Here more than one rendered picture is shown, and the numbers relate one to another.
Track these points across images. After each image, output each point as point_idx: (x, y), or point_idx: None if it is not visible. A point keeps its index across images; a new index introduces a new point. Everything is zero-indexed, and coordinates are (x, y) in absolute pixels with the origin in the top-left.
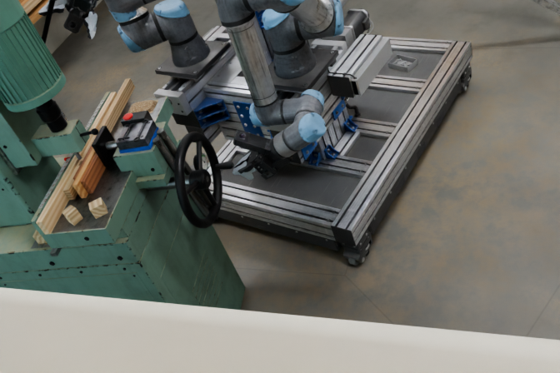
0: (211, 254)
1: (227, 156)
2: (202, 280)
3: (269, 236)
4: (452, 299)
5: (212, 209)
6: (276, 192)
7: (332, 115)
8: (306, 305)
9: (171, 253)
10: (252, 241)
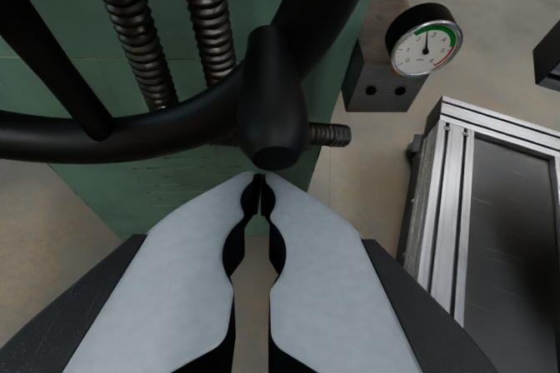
0: (257, 171)
1: (532, 143)
2: (184, 171)
3: (396, 251)
4: None
5: (58, 124)
6: (472, 261)
7: None
8: (258, 355)
9: (86, 66)
10: (383, 224)
